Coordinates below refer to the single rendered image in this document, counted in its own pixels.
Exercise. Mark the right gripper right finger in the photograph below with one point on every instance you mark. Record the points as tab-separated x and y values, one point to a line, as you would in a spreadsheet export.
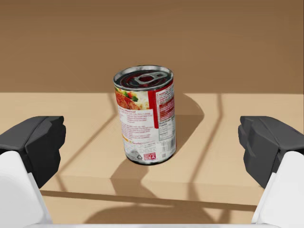
273	152

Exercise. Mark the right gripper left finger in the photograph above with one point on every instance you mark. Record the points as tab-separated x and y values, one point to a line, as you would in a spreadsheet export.
31	152

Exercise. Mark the red and white can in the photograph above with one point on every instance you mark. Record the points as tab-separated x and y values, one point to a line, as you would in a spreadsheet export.
145	118

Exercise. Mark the pale wooden shelf unit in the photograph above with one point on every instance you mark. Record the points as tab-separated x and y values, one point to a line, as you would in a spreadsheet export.
152	35

